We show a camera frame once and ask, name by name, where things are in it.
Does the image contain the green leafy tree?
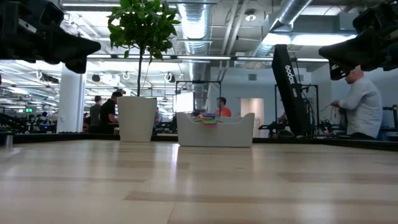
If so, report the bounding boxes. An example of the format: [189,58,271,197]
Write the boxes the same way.
[107,0,181,97]

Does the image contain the white column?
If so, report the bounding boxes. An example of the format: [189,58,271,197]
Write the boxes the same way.
[57,63,87,134]

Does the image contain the silver ventilation duct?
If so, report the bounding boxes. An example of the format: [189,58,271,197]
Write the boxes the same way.
[176,0,215,82]
[248,0,313,60]

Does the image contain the white basket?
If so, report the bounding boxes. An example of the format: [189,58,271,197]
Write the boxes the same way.
[176,112,256,148]

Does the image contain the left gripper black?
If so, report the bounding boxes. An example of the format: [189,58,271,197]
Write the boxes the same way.
[0,0,102,75]

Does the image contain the white planter pot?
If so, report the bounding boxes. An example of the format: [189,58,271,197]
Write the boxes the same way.
[117,95,158,143]

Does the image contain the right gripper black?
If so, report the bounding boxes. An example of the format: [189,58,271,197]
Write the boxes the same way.
[318,0,398,81]

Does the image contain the bright white monitor screen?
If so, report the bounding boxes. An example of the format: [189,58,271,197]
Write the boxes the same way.
[175,91,195,113]

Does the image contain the black Godox softbox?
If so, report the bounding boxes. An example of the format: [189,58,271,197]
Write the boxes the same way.
[271,44,312,136]

